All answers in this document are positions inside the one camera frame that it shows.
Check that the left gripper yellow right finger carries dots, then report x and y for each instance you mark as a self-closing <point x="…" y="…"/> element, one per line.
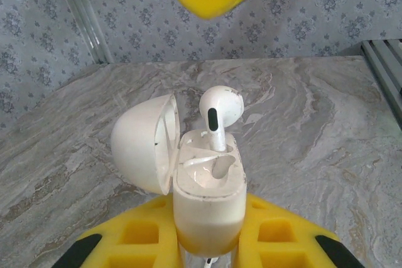
<point x="311" y="246"/>

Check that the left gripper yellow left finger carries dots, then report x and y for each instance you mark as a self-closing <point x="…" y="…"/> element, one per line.
<point x="113" y="255"/>

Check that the white earbud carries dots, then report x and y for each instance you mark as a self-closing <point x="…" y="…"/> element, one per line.
<point x="226" y="101"/>
<point x="208" y="262"/>

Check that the aluminium table edge rail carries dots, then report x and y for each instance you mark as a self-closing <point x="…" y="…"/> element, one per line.
<point x="386" y="61"/>

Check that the aluminium frame post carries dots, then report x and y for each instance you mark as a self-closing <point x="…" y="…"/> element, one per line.
<point x="85" y="13"/>

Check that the white earbud charging case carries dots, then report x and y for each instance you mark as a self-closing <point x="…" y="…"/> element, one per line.
<point x="207" y="214"/>

